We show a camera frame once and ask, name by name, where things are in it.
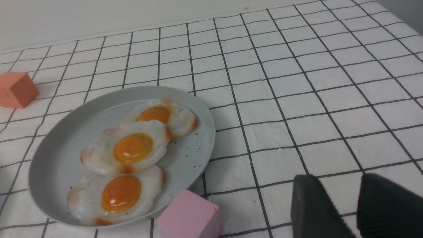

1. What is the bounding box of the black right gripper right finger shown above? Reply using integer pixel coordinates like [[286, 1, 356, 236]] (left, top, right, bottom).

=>
[[356, 173, 423, 238]]

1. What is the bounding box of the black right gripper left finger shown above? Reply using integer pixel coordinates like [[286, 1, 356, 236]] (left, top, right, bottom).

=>
[[290, 175, 355, 238]]

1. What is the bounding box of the fried egg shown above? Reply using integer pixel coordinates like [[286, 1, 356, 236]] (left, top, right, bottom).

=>
[[67, 165, 166, 226], [119, 99, 198, 140], [80, 120, 171, 175]]

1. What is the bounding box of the pink foam cube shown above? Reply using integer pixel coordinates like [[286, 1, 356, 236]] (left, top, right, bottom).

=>
[[157, 189, 224, 238]]

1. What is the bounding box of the white checkered tablecloth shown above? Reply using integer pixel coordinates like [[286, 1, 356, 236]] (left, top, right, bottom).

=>
[[0, 0, 423, 238]]

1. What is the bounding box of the grey speckled plate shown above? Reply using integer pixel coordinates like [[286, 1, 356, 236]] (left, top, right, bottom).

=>
[[28, 86, 216, 230]]

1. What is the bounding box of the orange foam cube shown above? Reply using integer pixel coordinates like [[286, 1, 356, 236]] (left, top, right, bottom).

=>
[[0, 72, 40, 109]]

